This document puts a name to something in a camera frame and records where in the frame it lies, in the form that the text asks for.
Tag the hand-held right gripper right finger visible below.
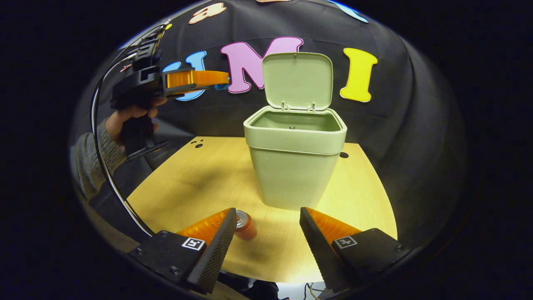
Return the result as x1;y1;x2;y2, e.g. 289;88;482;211
300;207;411;293

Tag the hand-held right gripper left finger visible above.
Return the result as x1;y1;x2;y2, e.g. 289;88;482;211
127;207;238;294

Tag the red pop can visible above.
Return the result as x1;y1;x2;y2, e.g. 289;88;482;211
234;210;258;240

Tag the green desktop garbage bin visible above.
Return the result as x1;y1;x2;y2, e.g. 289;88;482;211
244;52;348;210

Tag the black backdrop cloth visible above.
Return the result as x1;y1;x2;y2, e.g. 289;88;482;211
71;0;467;250

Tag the thin gripper cable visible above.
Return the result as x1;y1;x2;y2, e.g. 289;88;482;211
90;40;155;238

